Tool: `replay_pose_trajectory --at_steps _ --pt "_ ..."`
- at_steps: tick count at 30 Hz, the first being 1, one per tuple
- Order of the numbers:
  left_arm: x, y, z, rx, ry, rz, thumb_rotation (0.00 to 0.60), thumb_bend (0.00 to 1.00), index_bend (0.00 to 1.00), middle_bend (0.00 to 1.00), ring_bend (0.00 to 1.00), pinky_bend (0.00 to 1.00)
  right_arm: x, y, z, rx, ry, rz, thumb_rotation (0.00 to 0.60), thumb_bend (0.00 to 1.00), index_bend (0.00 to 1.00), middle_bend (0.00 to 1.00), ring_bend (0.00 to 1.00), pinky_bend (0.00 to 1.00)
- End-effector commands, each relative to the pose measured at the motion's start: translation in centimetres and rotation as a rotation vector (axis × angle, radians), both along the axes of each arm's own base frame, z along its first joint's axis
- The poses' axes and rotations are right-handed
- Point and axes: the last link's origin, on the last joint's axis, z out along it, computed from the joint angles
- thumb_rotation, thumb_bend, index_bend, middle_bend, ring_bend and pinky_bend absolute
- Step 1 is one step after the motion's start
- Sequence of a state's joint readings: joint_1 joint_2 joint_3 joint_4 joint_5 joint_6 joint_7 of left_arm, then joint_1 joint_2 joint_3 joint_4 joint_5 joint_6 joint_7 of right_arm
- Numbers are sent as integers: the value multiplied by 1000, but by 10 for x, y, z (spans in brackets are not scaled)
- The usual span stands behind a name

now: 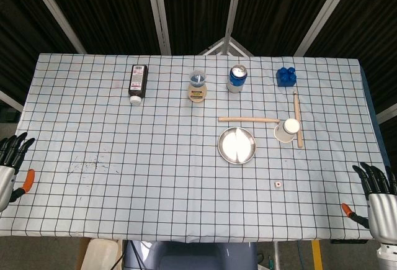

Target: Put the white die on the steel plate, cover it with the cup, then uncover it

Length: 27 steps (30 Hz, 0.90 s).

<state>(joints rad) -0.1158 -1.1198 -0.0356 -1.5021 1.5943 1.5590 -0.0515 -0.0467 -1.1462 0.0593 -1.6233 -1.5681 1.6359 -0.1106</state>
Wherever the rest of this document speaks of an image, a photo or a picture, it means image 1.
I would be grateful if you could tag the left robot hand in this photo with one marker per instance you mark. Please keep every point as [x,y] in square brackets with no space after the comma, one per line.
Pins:
[6,183]

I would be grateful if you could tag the dark blue table undercloth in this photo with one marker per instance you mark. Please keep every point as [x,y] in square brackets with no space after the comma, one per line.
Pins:
[372,102]

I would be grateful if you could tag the grey-blue robot torso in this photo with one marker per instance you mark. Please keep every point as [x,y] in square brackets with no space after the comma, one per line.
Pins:
[192,257]

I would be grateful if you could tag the blue toy building brick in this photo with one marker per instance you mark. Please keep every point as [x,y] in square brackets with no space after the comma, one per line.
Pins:
[286,78]

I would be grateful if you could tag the small jar with clear lid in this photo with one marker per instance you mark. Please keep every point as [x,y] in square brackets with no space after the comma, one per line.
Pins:
[197,93]

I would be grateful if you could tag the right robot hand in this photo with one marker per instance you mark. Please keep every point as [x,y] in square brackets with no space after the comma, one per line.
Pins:
[383,214]

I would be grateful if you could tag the round metal plate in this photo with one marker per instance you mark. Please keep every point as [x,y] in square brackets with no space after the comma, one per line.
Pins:
[236,146]

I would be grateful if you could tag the white metal frame beam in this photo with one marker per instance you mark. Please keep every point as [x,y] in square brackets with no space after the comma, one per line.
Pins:
[234,3]
[54,9]
[158,12]
[9,99]
[324,12]
[387,113]

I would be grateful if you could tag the wooden drumstick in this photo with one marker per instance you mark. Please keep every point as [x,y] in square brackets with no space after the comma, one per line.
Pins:
[245,119]
[296,105]

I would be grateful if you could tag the white plastic jug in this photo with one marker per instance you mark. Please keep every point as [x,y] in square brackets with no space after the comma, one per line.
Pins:
[100,256]

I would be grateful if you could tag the metal table leg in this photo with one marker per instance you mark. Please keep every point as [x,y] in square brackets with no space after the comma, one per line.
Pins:
[276,254]

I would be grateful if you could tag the dark brown bottle white cap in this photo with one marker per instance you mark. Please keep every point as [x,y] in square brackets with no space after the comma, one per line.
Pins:
[137,83]

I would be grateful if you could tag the white triangular metal frame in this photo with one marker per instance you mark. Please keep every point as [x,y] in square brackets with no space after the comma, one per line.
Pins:
[225,40]

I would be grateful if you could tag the white paper cup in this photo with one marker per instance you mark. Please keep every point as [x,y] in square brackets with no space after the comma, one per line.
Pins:
[287,130]

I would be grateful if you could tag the blue and silver soda can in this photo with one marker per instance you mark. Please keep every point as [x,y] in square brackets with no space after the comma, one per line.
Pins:
[236,80]

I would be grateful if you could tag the checkered light blue tablecloth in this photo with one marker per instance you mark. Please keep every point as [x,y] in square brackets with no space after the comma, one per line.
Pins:
[155,158]

